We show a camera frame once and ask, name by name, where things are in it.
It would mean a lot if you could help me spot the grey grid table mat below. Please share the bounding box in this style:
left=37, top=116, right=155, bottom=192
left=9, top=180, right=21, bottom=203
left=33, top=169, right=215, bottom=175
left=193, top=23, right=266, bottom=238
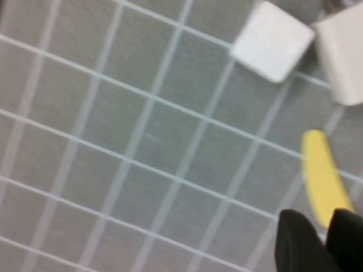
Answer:
left=0, top=0, right=363, bottom=272

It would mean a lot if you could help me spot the yellow plastic knife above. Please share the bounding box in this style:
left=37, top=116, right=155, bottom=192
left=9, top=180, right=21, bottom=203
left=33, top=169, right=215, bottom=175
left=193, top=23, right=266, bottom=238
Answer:
left=299, top=129, right=355, bottom=229

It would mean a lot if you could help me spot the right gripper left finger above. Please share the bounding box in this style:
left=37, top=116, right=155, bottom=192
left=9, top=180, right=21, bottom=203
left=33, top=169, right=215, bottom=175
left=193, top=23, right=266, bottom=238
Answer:
left=274, top=209, right=338, bottom=272

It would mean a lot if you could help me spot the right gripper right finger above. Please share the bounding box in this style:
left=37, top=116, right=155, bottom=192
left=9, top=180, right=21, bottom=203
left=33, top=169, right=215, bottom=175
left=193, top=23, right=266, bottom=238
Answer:
left=326, top=209, right=363, bottom=272

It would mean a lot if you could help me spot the large white charger plug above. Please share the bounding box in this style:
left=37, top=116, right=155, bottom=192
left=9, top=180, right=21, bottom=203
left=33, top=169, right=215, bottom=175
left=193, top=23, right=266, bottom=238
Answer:
left=310, top=0, right=363, bottom=106

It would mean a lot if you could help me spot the small white square adapter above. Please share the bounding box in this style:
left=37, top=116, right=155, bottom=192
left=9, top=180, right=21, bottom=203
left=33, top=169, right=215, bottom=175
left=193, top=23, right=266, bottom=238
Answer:
left=230, top=1, right=316, bottom=84

